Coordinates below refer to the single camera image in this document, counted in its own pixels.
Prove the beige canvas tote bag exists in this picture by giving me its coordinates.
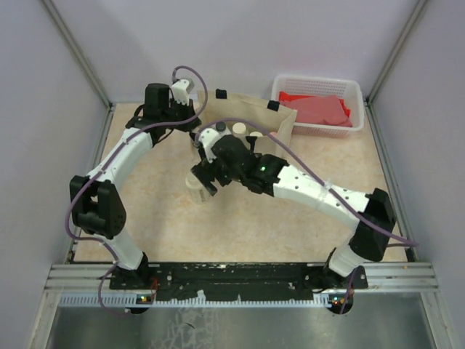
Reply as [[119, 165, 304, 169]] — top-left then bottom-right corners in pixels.
[[197, 89, 297, 146]]

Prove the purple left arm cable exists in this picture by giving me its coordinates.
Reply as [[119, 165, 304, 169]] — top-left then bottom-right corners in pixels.
[[64, 65, 209, 316]]

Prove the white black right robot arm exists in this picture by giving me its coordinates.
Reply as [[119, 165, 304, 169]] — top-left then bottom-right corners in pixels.
[[191, 129, 396, 288]]

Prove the beige bottle cream cap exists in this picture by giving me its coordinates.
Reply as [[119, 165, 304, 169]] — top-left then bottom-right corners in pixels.
[[185, 173, 210, 204]]

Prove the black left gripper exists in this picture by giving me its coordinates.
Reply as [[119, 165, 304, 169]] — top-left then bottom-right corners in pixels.
[[161, 96, 201, 132]]

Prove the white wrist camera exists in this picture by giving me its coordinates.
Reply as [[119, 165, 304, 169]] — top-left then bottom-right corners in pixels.
[[199, 128, 222, 163], [171, 79, 195, 105]]

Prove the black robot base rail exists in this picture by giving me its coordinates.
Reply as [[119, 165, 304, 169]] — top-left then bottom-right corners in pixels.
[[110, 262, 368, 302]]

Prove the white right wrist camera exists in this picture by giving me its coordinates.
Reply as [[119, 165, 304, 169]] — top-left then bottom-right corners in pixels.
[[199, 128, 222, 163]]

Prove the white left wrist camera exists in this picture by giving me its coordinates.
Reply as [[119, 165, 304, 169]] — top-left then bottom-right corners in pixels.
[[171, 79, 195, 105]]

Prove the white plastic mesh basket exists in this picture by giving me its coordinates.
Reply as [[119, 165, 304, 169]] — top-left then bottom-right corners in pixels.
[[271, 74, 365, 137]]

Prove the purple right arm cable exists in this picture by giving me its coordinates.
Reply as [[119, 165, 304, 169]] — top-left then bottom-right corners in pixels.
[[194, 118, 419, 314]]

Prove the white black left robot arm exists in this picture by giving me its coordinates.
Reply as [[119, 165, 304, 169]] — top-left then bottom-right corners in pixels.
[[70, 79, 201, 289]]

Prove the white slotted cable duct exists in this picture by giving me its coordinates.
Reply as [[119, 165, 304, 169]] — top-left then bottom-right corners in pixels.
[[57, 292, 355, 308]]

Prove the white bottle dark cap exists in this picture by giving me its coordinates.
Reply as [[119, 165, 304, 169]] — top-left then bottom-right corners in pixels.
[[215, 121, 230, 134]]

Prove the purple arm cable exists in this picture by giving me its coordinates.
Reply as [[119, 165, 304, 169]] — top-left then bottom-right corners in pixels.
[[194, 118, 419, 314], [64, 65, 209, 316]]

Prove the red cloth in basket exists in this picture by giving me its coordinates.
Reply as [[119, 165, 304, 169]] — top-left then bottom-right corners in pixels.
[[278, 91, 352, 127]]

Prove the green bottle beige cap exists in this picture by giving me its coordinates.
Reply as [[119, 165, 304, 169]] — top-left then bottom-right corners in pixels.
[[232, 122, 248, 137]]

